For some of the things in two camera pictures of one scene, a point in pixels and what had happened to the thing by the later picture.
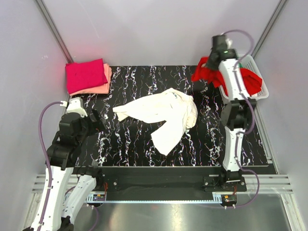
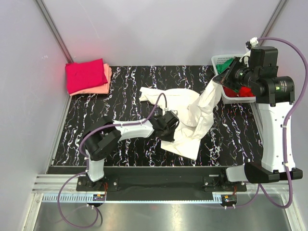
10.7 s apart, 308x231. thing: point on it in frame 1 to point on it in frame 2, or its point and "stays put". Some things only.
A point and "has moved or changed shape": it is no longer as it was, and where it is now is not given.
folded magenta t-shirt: x=83 y=75 stays put
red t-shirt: x=201 y=73 has moved or changed shape
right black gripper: x=210 y=66 to x=225 y=78
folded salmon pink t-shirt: x=104 y=88 stays put
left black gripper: x=97 y=125 to x=170 y=138
